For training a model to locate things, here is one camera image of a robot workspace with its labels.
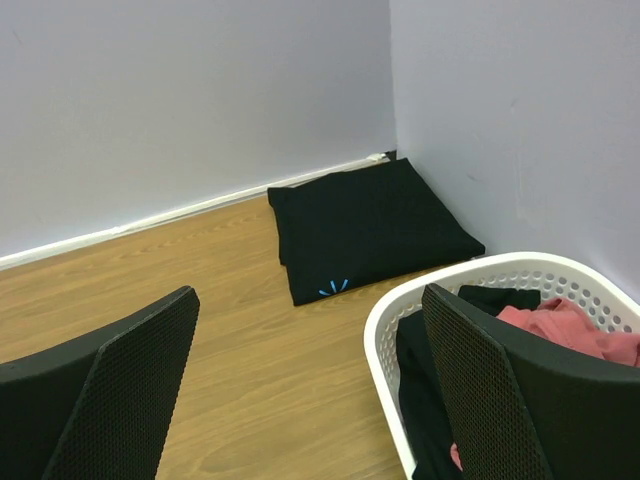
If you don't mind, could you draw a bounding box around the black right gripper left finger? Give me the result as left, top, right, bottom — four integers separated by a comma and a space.
1, 286, 200, 479

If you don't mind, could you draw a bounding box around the pink t-shirt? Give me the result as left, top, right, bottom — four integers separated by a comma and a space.
448, 296, 640, 472

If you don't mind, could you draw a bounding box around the white plastic laundry basket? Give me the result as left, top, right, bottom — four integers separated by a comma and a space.
364, 252, 639, 479

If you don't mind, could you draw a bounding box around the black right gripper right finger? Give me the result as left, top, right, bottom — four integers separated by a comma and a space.
421, 283, 640, 480

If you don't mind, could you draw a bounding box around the white table edge rail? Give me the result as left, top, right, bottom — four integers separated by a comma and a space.
1, 151, 395, 271

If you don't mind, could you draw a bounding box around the black t-shirt in basket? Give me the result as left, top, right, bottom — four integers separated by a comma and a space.
396, 285, 541, 480

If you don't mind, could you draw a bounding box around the folded black t-shirt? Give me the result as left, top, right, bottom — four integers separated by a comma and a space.
267, 159, 486, 306

